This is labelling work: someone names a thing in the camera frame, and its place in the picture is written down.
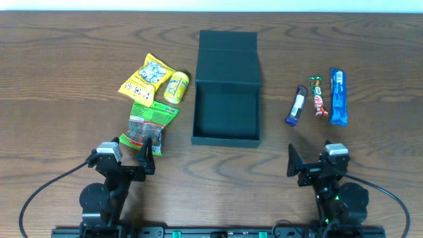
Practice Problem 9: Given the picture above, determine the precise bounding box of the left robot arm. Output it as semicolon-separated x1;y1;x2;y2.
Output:
79;138;155;237

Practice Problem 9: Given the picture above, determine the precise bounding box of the dark green gift box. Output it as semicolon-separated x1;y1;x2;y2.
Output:
191;30;262;148

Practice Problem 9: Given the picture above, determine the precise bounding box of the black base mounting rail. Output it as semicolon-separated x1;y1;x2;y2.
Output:
51;227;386;238

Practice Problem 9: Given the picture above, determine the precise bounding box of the yellow sunflower seed bag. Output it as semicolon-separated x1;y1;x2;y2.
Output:
118;54;176;107

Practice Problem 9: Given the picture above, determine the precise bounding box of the dark purple chocolate bar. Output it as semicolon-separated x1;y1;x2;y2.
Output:
285;85;308;126

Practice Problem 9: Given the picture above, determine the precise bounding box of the green red KitKat bar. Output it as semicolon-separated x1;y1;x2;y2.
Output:
309;76;328;116

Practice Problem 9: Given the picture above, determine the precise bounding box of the yellow Mentos gum bottle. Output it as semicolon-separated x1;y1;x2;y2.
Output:
163;71;190;104

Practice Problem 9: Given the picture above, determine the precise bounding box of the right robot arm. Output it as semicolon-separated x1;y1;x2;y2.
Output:
287;141;369;237

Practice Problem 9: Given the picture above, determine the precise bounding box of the blue wafer bar wrapper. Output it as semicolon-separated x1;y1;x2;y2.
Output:
330;69;348;127

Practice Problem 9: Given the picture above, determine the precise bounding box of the green gummy candy bag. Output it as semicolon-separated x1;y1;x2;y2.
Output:
120;101;180;155

